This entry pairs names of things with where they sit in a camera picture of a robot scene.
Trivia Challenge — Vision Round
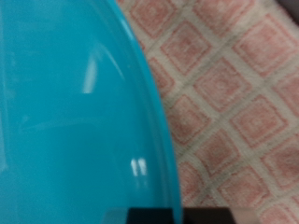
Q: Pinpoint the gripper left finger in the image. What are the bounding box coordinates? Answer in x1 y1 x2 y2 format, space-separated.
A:
127 206 183 224

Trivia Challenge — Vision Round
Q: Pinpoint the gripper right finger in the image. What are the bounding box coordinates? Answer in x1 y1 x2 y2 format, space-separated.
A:
181 206 234 224

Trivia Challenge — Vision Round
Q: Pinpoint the blue plastic plate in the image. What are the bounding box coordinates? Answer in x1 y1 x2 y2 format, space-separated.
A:
0 0 183 224

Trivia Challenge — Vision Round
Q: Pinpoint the pink checked towel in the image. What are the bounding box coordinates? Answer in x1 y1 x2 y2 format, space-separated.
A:
116 0 299 224

